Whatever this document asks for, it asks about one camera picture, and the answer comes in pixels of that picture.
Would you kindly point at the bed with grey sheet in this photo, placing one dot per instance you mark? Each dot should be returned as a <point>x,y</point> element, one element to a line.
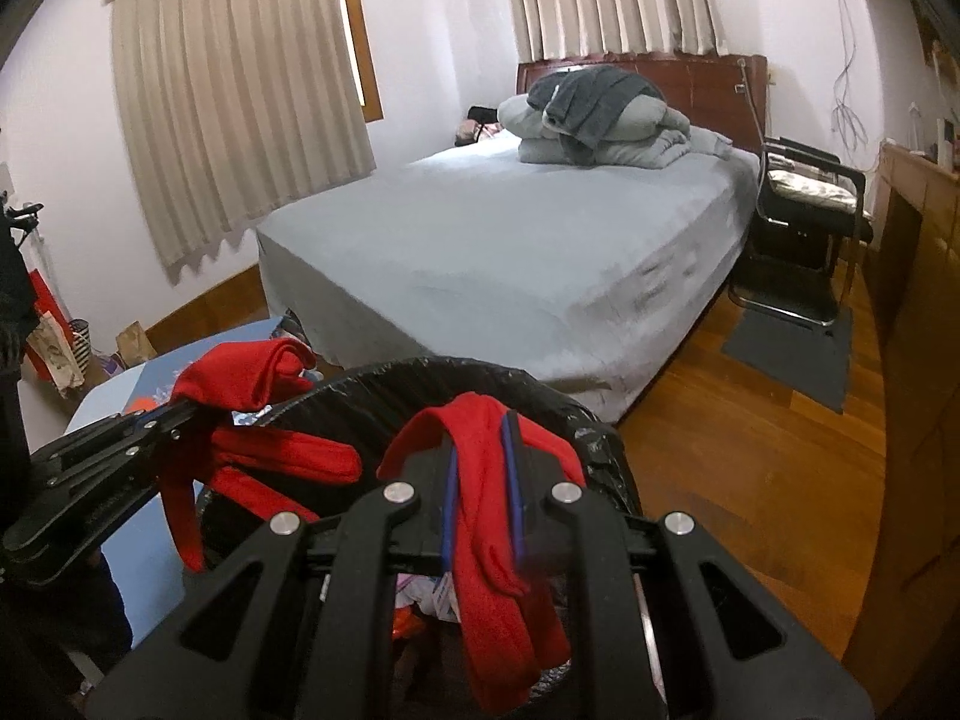
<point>487,255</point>

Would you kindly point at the brown paper bag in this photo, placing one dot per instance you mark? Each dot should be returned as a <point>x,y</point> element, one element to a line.
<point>136,345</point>

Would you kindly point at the red paper bag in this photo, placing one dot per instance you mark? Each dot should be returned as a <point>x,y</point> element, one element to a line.
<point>46,296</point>

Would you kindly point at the wooden window frame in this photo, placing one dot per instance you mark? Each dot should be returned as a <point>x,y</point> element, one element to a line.
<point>358,30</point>

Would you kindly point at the wide beige curtain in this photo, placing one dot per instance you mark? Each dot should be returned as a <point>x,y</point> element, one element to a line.
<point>232,105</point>

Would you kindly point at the person's left forearm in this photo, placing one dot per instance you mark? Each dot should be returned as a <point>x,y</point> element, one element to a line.
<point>60,615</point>

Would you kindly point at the black white patterned bag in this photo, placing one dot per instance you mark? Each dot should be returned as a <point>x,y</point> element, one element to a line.
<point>80,341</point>

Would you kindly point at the printed shopping bag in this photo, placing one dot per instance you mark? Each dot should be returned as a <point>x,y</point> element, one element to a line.
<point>56,356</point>

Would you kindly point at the wooden headboard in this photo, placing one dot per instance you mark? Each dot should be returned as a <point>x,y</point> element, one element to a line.
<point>705,97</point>

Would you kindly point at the black metal chair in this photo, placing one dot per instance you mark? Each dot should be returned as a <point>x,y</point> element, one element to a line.
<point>795,262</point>

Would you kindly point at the black stand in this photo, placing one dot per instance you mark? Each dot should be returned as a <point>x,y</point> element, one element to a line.
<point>15,292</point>

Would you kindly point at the grey floor mat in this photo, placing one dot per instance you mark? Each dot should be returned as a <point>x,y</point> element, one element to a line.
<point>795,360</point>

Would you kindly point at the wooden desk cabinet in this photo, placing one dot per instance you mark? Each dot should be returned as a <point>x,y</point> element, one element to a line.
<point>915,390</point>

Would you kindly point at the dark grey garment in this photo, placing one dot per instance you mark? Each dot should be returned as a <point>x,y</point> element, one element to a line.
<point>592,97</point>

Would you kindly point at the pink cloth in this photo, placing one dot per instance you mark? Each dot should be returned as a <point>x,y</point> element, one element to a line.
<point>472,135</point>

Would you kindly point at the blue tree print tablecloth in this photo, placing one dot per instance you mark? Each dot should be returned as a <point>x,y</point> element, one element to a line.
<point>154,592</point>

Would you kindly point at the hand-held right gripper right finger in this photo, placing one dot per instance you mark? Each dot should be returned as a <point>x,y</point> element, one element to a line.
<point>540,517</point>

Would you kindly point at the black trash bin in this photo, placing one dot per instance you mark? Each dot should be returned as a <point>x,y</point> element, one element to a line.
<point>420,390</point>

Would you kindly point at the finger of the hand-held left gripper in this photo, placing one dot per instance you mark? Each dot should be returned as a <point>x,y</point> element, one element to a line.
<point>135,426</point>
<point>127,461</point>

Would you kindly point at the folded grey quilt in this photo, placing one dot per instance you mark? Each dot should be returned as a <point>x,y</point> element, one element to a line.
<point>645,139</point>

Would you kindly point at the chair seat cushion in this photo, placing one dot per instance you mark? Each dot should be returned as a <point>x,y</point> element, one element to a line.
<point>810,191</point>

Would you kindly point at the orange cloth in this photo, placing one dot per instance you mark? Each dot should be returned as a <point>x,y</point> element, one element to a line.
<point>406,624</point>

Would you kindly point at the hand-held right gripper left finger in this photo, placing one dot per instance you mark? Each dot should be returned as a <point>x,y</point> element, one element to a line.
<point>427,510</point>

